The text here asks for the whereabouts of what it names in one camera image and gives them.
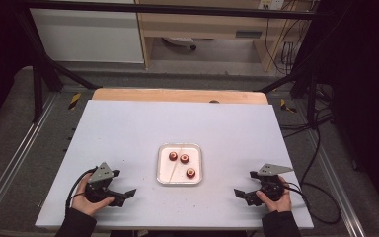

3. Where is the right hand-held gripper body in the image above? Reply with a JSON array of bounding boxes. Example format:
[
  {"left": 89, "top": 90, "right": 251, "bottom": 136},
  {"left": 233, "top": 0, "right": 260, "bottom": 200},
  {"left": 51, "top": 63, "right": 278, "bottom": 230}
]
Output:
[{"left": 257, "top": 163, "right": 294, "bottom": 202}]

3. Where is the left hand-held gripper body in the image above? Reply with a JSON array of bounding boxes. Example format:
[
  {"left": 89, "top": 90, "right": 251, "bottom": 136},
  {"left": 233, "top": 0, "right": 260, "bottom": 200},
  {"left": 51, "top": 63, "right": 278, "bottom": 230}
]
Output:
[{"left": 85, "top": 161, "right": 116, "bottom": 203}]

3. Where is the white square tray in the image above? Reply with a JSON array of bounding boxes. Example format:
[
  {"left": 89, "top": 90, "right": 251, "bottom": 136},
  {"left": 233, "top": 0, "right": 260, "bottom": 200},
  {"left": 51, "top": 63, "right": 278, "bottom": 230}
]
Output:
[{"left": 156, "top": 142, "right": 203, "bottom": 187}]

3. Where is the thin bamboo skewer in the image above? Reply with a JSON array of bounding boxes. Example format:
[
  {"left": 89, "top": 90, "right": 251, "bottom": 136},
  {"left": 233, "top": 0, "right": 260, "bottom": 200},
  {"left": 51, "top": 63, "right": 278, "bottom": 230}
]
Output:
[{"left": 168, "top": 143, "right": 188, "bottom": 183}]

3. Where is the person's right hand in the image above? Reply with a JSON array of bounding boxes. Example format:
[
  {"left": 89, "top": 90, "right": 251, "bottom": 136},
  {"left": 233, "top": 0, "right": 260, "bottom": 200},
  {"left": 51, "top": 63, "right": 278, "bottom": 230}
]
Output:
[{"left": 255, "top": 176, "right": 293, "bottom": 213}]

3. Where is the person's left hand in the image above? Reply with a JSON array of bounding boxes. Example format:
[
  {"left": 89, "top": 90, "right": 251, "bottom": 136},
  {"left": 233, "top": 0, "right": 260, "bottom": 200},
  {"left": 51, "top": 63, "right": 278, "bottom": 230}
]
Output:
[{"left": 71, "top": 173, "right": 116, "bottom": 218}]

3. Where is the light wooden table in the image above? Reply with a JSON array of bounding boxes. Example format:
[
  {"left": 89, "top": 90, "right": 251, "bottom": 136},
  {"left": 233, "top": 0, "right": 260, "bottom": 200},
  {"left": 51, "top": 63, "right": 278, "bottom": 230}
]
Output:
[{"left": 91, "top": 87, "right": 270, "bottom": 106}]

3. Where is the white cabinet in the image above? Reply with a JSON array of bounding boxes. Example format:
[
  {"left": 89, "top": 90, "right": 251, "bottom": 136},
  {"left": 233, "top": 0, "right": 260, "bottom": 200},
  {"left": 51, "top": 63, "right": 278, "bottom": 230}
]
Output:
[{"left": 29, "top": 0, "right": 145, "bottom": 64}]

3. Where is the black curtain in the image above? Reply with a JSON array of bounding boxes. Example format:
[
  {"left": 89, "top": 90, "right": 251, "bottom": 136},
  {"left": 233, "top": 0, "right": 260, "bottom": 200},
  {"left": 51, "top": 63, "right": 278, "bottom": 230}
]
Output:
[
  {"left": 0, "top": 0, "right": 43, "bottom": 134},
  {"left": 309, "top": 0, "right": 379, "bottom": 215}
]

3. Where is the office chair base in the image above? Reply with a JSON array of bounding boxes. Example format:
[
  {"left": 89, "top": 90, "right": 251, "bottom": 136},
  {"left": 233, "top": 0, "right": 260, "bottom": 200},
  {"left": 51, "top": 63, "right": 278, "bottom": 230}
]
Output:
[{"left": 161, "top": 36, "right": 198, "bottom": 51}]

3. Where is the light wooden desk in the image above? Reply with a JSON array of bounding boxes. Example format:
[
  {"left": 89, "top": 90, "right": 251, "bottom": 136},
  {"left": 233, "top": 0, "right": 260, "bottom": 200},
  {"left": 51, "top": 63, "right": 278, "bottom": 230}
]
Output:
[{"left": 134, "top": 0, "right": 320, "bottom": 72}]

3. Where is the left hand-held gripper cable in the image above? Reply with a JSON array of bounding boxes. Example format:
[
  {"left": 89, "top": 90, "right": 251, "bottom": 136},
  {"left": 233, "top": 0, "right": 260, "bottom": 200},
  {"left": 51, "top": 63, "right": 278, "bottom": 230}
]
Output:
[{"left": 64, "top": 167, "right": 99, "bottom": 215}]

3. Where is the hand-held gripper cable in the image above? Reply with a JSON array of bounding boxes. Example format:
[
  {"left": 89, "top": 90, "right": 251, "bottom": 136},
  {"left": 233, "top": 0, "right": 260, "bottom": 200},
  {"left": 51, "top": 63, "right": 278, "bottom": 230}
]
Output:
[
  {"left": 281, "top": 180, "right": 341, "bottom": 225},
  {"left": 64, "top": 167, "right": 99, "bottom": 215}
]

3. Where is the right hand-held gripper cable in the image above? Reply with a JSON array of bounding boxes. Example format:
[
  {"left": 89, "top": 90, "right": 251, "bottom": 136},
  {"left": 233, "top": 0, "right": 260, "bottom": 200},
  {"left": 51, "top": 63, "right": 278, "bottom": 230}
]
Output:
[{"left": 281, "top": 180, "right": 341, "bottom": 225}]

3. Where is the aluminium floor rail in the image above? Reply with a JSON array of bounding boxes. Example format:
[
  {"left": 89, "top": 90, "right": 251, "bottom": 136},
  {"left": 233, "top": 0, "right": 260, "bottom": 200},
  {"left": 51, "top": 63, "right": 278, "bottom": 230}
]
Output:
[
  {"left": 0, "top": 93, "right": 59, "bottom": 217},
  {"left": 304, "top": 131, "right": 367, "bottom": 237}
]

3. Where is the white wall socket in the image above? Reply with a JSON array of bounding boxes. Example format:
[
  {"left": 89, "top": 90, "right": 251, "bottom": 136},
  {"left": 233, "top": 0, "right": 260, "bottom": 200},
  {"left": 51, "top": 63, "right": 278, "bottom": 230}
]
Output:
[{"left": 258, "top": 0, "right": 286, "bottom": 11}]

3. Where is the black metal frame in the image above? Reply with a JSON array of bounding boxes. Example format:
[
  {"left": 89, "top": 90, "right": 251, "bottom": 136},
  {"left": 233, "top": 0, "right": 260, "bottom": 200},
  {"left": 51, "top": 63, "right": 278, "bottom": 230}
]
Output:
[{"left": 13, "top": 0, "right": 330, "bottom": 124}]

